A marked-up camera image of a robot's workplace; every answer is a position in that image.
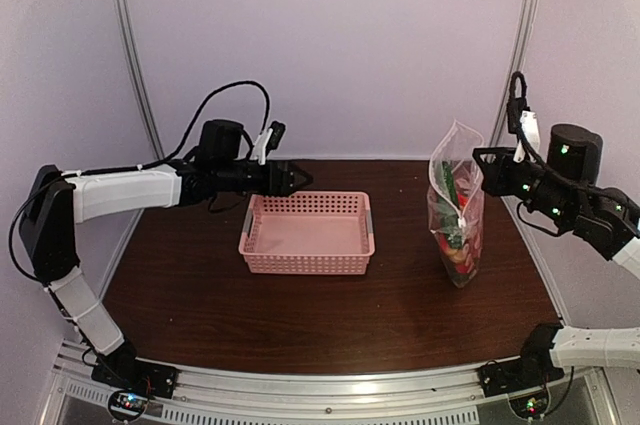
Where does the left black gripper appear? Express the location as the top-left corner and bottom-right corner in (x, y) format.
(215, 159), (313, 196)

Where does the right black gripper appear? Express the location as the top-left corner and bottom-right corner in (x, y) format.
(474, 146), (577, 226)

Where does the clear zip top bag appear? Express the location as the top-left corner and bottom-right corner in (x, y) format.
(426, 120), (484, 288)

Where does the pink plastic basket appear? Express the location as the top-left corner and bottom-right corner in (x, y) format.
(238, 191), (375, 276)

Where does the green fake cucumber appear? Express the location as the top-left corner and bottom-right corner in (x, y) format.
(441, 161), (459, 209)

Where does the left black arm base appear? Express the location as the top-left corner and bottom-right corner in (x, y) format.
(91, 339), (178, 399)

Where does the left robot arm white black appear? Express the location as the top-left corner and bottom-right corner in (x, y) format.
(10, 119), (313, 389)

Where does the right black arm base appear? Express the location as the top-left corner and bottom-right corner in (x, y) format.
(477, 324), (565, 398)

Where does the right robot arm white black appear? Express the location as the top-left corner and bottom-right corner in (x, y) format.
(472, 124), (639, 387)

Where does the right circuit board with leds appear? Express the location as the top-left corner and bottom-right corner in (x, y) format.
(509, 395), (549, 421)

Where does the circuit board with leds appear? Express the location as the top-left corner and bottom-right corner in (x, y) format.
(107, 390), (149, 421)
(509, 395), (549, 421)

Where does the left circuit board with leds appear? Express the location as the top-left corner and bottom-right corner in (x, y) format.
(107, 390), (149, 421)

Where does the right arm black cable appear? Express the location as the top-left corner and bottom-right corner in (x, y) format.
(507, 71), (556, 181)

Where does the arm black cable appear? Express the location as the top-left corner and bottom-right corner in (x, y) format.
(507, 71), (556, 181)
(9, 80), (271, 286)

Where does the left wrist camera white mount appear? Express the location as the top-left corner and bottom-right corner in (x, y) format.
(250, 121), (286, 165)

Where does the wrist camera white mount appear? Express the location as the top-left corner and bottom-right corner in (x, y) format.
(507, 97), (540, 163)
(250, 121), (286, 165)

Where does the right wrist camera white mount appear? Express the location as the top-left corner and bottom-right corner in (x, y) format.
(507, 97), (540, 163)

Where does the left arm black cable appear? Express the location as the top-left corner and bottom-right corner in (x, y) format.
(9, 80), (271, 286)

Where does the right aluminium frame post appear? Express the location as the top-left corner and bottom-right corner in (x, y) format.
(488, 0), (539, 147)

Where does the aluminium frame post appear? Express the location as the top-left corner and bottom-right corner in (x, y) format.
(103, 0), (170, 169)
(488, 0), (539, 147)

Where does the front aluminium rail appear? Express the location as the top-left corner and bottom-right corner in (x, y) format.
(35, 341), (620, 424)

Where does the left aluminium frame post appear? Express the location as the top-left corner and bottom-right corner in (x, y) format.
(103, 0), (170, 169)

